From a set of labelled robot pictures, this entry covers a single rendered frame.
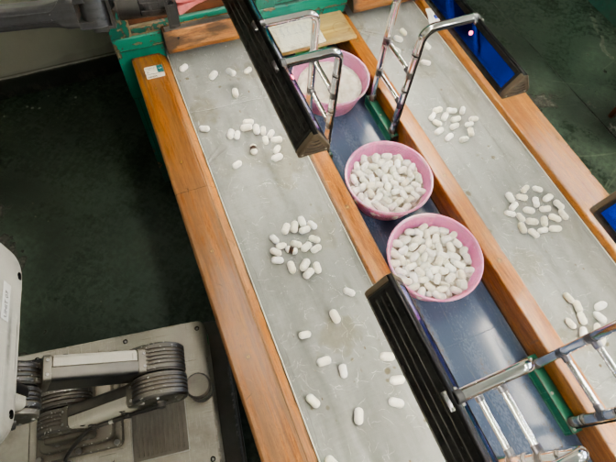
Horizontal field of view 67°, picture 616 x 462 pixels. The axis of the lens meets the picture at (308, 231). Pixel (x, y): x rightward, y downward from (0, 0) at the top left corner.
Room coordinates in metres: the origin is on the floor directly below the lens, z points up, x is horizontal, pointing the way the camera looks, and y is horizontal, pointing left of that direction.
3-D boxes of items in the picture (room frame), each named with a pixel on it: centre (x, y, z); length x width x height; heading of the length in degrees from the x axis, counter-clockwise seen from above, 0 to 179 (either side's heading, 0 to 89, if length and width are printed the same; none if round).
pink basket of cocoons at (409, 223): (0.60, -0.35, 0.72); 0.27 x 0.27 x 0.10
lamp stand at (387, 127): (1.17, -0.27, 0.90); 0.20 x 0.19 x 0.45; 28
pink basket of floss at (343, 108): (1.23, -0.02, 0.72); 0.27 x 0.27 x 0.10
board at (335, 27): (1.43, 0.09, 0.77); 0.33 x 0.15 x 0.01; 118
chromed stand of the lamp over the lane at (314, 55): (0.98, 0.08, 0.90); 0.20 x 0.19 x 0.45; 28
